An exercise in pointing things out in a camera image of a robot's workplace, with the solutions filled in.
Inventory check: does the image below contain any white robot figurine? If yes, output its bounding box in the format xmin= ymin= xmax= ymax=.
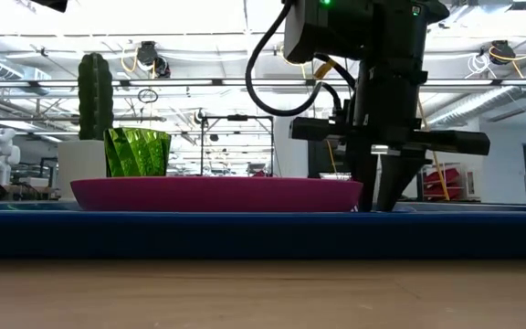
xmin=0 ymin=127 xmax=22 ymax=186

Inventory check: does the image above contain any silver ventilation duct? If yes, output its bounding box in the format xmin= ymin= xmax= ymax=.
xmin=426 ymin=86 xmax=520 ymax=128

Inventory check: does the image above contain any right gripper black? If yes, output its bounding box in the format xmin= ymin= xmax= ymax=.
xmin=289 ymin=61 xmax=491 ymax=213

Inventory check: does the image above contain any blue plastic tray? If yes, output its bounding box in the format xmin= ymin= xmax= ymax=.
xmin=0 ymin=200 xmax=526 ymax=260

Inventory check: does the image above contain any black metal stand frame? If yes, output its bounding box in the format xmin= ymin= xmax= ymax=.
xmin=199 ymin=114 xmax=275 ymax=178

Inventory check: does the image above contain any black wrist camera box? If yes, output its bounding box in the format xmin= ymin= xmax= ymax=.
xmin=283 ymin=0 xmax=363 ymax=64

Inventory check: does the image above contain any thick black gripper cable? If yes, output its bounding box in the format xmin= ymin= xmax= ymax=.
xmin=244 ymin=0 xmax=358 ymax=118

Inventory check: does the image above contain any yellow hanging cable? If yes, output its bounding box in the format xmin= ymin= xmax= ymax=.
xmin=416 ymin=98 xmax=451 ymax=202

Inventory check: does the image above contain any white building pillar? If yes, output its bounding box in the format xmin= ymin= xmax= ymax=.
xmin=273 ymin=94 xmax=310 ymax=178

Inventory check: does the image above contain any black hanging cable loop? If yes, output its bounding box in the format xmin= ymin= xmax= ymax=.
xmin=137 ymin=88 xmax=160 ymax=104

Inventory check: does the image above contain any red tool cart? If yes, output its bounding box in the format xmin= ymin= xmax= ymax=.
xmin=422 ymin=167 xmax=466 ymax=201

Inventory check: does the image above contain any green cactus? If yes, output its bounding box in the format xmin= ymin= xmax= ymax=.
xmin=78 ymin=52 xmax=115 ymax=142

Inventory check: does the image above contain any green faceted plastic cup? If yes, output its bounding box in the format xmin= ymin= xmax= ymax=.
xmin=103 ymin=127 xmax=173 ymax=178

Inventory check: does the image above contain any pink plastic plate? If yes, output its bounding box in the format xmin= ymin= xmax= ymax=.
xmin=69 ymin=175 xmax=364 ymax=213

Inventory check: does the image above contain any black monitor screen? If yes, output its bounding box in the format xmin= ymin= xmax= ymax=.
xmin=307 ymin=139 xmax=351 ymax=179

